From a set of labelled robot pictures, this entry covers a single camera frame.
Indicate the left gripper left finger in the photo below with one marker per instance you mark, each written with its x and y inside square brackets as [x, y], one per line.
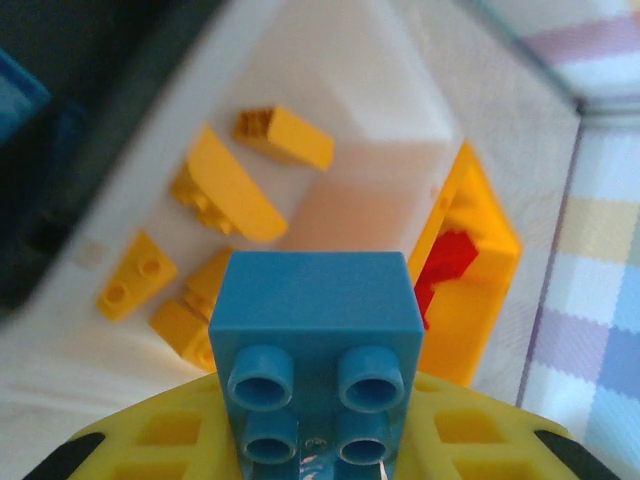
[165, 435]

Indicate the yellow two-stud sloped brick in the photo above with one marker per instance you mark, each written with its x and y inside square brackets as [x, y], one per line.
[135, 280]

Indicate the yellow curved brick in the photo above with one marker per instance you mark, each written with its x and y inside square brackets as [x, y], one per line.
[230, 185]

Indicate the black container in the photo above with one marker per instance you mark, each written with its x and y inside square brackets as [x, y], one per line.
[100, 100]

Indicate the yellow container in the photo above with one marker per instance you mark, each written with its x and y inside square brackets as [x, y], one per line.
[495, 305]

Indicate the white container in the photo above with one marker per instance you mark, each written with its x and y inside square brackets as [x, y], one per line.
[350, 80]

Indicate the yellow two-by-two brick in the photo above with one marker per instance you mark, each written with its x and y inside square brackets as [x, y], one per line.
[300, 140]

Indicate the red sloped brick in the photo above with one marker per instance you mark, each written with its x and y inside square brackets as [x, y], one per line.
[445, 270]

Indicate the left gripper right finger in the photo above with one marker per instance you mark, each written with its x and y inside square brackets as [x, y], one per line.
[480, 435]

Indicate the scuffed blue two-by-four brick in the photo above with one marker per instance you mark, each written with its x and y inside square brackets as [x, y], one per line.
[315, 300]

